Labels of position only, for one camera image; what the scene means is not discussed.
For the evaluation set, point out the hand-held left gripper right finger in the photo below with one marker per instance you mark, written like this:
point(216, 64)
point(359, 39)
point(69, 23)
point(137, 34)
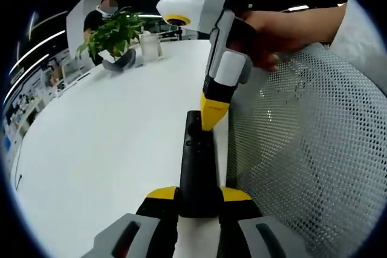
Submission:
point(245, 212)

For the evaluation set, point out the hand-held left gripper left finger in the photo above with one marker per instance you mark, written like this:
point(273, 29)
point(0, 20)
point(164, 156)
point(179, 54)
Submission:
point(151, 209)

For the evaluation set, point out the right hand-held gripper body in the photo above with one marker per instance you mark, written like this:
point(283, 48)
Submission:
point(196, 1)

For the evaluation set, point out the black remote control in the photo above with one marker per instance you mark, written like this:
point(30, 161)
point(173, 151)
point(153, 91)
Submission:
point(198, 173)

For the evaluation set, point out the person's right hand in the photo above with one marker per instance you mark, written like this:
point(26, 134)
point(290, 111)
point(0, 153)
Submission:
point(275, 34)

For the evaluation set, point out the clear glass jar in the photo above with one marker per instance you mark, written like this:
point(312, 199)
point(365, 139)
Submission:
point(150, 47)

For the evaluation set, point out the green leafy plant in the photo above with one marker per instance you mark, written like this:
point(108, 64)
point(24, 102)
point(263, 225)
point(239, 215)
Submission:
point(116, 33)

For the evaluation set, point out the grey mesh chair back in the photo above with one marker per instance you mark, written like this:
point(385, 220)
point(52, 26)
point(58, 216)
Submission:
point(308, 137)

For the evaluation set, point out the dark grey plant pot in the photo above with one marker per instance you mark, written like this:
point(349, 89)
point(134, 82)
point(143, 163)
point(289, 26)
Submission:
point(119, 61)

